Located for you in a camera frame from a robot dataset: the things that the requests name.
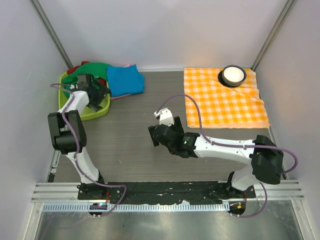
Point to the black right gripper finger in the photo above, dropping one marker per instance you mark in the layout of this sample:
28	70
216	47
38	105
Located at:
151	132
178	125

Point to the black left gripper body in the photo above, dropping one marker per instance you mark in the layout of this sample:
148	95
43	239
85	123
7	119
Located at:
99	94

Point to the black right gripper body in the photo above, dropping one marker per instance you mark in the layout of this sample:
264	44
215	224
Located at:
172	150

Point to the blue t shirt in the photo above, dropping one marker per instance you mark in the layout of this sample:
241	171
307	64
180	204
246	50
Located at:
125	80

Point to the orange checkered cloth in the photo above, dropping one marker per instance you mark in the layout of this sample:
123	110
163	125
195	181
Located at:
212	105

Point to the black white bowl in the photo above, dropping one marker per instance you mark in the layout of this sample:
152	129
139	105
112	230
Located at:
232	76

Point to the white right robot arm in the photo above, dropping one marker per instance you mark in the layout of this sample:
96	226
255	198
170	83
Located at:
261	157

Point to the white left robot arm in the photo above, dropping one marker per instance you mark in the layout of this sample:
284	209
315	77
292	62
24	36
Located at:
68	135

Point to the lime green plastic basin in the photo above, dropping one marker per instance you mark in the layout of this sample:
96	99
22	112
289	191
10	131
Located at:
80	103

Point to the red t shirt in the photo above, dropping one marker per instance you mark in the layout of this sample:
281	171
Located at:
97	69

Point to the folded pink t shirt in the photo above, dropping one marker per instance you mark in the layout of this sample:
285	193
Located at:
120	96

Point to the green t shirt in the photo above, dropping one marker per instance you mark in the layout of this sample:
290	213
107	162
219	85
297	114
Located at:
66	80

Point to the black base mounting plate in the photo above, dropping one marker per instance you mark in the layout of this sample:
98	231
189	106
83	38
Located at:
163	192

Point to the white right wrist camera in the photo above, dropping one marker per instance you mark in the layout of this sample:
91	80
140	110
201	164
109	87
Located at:
164	116

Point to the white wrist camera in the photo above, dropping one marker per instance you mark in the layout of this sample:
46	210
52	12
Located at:
73	87
164	116

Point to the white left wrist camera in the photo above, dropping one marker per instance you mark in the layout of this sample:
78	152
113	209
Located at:
73	87

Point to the aluminium frame rail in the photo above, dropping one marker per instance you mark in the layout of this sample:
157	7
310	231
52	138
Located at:
55	192

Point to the white slotted cable duct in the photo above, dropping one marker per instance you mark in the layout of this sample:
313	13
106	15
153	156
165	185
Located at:
95	207

